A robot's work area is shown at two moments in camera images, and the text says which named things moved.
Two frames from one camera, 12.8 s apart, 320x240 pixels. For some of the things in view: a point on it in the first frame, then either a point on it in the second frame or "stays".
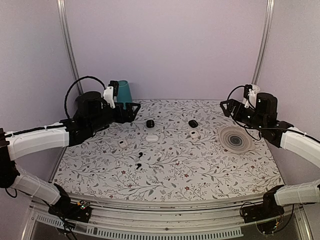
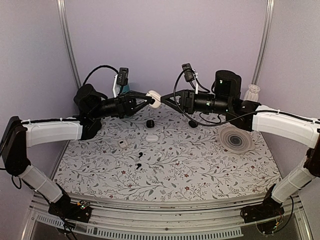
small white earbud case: x=122 y=143 stays
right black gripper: x=233 y=103 to x=186 y=102
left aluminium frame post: x=62 y=6 stays
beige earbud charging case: x=193 y=134 to x=156 y=97
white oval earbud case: x=152 y=138 stays
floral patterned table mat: x=170 y=151 stays
